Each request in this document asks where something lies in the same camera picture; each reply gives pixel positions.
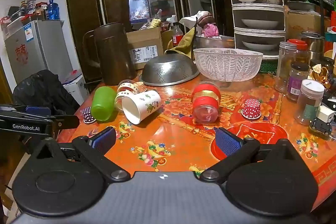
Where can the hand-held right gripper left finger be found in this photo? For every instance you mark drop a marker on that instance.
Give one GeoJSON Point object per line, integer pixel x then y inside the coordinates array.
{"type": "Point", "coordinates": [103, 139]}

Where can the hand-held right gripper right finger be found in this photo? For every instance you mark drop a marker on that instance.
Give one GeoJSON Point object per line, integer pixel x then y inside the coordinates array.
{"type": "Point", "coordinates": [227, 143]}

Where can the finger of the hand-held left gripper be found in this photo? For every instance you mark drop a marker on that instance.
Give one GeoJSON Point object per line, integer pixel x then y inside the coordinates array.
{"type": "Point", "coordinates": [36, 110]}
{"type": "Point", "coordinates": [65, 121]}

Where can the purple dotted cupcake cup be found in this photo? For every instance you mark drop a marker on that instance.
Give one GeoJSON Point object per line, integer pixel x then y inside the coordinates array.
{"type": "Point", "coordinates": [88, 114]}

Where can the green plastic cup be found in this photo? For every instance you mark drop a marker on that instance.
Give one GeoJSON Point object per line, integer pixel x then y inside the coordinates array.
{"type": "Point", "coordinates": [103, 104]}

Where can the red dotted cupcake cup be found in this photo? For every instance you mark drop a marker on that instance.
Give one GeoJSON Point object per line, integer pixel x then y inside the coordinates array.
{"type": "Point", "coordinates": [251, 108]}

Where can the clear cup with lettered band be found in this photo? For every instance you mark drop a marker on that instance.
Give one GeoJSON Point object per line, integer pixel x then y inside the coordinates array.
{"type": "Point", "coordinates": [119, 99]}
{"type": "Point", "coordinates": [129, 87]}

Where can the white paper cup green print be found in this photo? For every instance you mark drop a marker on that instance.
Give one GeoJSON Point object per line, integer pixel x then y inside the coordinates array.
{"type": "Point", "coordinates": [143, 106]}

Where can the black bag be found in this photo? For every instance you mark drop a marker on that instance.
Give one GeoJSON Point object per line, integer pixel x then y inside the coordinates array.
{"type": "Point", "coordinates": [44, 90]}

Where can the white carton box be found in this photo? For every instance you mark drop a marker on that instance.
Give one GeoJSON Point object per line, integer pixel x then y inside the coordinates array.
{"type": "Point", "coordinates": [76, 86]}

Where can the red plastic jar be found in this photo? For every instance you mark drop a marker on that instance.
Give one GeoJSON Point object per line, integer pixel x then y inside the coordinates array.
{"type": "Point", "coordinates": [206, 102]}

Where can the grey fridge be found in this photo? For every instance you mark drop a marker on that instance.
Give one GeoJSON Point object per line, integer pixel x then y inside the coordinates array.
{"type": "Point", "coordinates": [39, 52]}

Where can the white plastic basket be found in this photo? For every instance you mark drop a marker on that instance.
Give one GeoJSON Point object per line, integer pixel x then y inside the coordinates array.
{"type": "Point", "coordinates": [228, 64]}

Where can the brown plastic pitcher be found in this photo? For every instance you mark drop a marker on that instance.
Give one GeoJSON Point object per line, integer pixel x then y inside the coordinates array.
{"type": "Point", "coordinates": [113, 53]}

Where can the green woven mat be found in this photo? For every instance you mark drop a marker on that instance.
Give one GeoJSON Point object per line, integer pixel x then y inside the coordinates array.
{"type": "Point", "coordinates": [267, 66]}

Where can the white lid plastic jar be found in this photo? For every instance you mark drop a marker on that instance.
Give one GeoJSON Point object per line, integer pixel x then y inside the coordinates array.
{"type": "Point", "coordinates": [309, 103]}

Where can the black lid glass jar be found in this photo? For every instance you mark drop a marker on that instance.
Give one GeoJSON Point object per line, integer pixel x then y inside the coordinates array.
{"type": "Point", "coordinates": [298, 82]}

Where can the black toy car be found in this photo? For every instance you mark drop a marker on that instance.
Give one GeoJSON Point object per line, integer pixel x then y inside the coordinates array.
{"type": "Point", "coordinates": [320, 126]}

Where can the steel colander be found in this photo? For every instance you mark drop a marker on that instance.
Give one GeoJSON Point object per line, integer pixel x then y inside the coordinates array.
{"type": "Point", "coordinates": [169, 69]}

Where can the tall clear plastic jar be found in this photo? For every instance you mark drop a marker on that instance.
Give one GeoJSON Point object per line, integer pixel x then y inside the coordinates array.
{"type": "Point", "coordinates": [284, 66]}

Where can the blue plastic bottle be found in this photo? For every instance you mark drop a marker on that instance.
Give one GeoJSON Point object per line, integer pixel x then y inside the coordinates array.
{"type": "Point", "coordinates": [53, 10]}

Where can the steel pot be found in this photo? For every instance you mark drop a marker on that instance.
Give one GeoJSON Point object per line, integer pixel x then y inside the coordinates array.
{"type": "Point", "coordinates": [214, 42]}

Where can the white plate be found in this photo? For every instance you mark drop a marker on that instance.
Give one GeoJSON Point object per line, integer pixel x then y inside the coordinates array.
{"type": "Point", "coordinates": [260, 23]}
{"type": "Point", "coordinates": [258, 45]}

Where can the white power adapter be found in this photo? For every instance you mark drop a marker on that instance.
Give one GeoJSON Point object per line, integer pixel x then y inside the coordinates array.
{"type": "Point", "coordinates": [326, 113]}

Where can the cardboard box with label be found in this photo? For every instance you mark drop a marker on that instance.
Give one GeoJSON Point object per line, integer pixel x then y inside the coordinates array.
{"type": "Point", "coordinates": [145, 41]}

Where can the olive green cloth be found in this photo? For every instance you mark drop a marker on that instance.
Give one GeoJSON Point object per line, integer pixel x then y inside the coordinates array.
{"type": "Point", "coordinates": [183, 44]}

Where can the pink cloth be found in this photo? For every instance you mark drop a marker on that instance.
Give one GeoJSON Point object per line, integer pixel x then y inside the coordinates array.
{"type": "Point", "coordinates": [210, 31]}

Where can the red lid jar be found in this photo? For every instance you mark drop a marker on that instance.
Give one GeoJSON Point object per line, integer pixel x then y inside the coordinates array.
{"type": "Point", "coordinates": [299, 49]}

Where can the soda bottle red label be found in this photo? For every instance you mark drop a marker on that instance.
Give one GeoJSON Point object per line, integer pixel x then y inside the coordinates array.
{"type": "Point", "coordinates": [177, 36]}

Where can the white tiered dish rack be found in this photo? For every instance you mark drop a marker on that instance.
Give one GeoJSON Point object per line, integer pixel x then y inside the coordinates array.
{"type": "Point", "coordinates": [258, 10]}

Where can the blue white snack bag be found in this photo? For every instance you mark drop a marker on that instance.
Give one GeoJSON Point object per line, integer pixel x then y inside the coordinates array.
{"type": "Point", "coordinates": [139, 1]}

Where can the plain cardboard box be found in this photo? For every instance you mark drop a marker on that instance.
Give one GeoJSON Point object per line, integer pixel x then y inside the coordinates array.
{"type": "Point", "coordinates": [302, 23]}

